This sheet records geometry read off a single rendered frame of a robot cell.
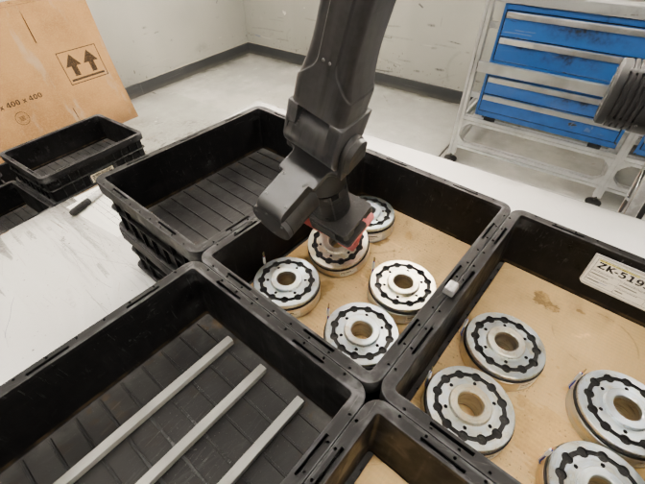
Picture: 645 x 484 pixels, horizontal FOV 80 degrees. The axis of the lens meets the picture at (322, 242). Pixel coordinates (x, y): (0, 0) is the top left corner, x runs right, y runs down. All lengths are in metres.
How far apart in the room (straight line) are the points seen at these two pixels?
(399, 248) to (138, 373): 0.45
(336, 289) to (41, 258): 0.69
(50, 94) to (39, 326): 2.40
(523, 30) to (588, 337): 1.87
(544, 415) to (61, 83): 3.10
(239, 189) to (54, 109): 2.42
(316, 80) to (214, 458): 0.42
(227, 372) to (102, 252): 0.53
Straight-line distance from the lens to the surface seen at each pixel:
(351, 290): 0.62
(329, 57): 0.36
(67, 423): 0.60
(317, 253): 0.63
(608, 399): 0.59
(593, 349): 0.68
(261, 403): 0.53
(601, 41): 2.33
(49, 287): 0.97
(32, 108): 3.13
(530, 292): 0.70
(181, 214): 0.81
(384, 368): 0.44
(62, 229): 1.11
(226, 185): 0.87
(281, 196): 0.43
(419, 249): 0.71
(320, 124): 0.40
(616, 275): 0.70
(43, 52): 3.18
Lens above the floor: 1.31
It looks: 43 degrees down
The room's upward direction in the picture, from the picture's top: straight up
